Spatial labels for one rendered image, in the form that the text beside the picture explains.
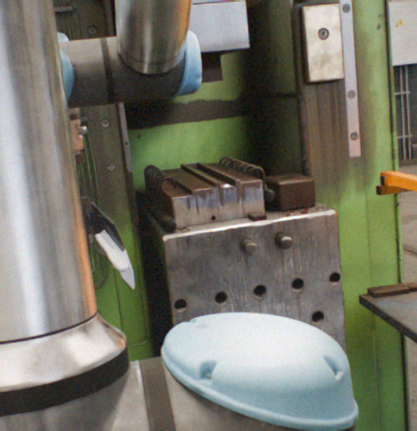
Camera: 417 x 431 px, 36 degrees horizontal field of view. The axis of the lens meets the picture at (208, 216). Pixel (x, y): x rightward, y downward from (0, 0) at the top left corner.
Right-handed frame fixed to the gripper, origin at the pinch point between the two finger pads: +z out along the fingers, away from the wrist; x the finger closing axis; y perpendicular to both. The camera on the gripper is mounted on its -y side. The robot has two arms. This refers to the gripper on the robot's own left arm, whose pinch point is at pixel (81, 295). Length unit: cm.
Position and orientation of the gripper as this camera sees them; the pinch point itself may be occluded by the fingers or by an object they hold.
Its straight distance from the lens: 93.6
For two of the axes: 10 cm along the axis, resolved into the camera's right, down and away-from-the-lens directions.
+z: 1.1, 9.7, 2.0
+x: 9.9, -1.1, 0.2
